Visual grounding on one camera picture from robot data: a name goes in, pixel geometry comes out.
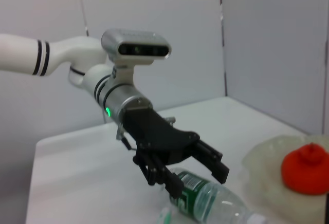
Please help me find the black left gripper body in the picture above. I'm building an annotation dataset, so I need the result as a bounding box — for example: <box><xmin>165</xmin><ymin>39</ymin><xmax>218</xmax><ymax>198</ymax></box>
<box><xmin>119</xmin><ymin>105</ymin><xmax>202</xmax><ymax>166</ymax></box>

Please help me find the red-orange toy orange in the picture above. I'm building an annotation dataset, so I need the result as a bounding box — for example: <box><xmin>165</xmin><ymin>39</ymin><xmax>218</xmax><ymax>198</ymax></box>
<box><xmin>281</xmin><ymin>143</ymin><xmax>329</xmax><ymax>196</ymax></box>

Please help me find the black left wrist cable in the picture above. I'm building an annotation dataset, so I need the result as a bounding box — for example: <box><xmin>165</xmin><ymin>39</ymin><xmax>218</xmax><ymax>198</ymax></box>
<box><xmin>115</xmin><ymin>127</ymin><xmax>138</xmax><ymax>152</ymax></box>

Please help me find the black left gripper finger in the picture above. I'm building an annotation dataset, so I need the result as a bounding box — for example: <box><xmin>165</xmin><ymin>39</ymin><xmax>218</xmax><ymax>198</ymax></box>
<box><xmin>191</xmin><ymin>141</ymin><xmax>230</xmax><ymax>184</ymax></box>
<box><xmin>132</xmin><ymin>148</ymin><xmax>184</xmax><ymax>199</ymax></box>

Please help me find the translucent green fruit plate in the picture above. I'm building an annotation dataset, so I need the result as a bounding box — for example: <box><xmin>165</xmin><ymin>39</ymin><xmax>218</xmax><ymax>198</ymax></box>
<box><xmin>241</xmin><ymin>134</ymin><xmax>329</xmax><ymax>224</ymax></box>

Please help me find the clear bottle green label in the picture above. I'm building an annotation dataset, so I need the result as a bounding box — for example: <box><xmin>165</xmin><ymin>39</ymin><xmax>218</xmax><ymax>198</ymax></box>
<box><xmin>158</xmin><ymin>167</ymin><xmax>268</xmax><ymax>224</ymax></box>

